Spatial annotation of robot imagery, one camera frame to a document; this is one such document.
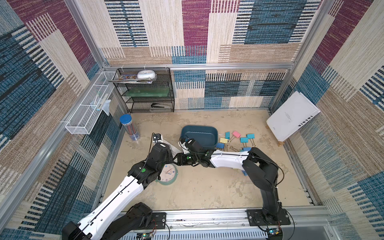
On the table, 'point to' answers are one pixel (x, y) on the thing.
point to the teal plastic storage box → (206, 136)
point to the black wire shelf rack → (149, 97)
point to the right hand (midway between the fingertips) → (172, 161)
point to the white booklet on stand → (296, 112)
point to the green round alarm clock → (169, 174)
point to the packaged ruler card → (174, 150)
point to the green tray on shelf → (147, 91)
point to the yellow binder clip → (223, 140)
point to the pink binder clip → (235, 134)
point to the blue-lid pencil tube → (126, 120)
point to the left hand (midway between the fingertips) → (167, 148)
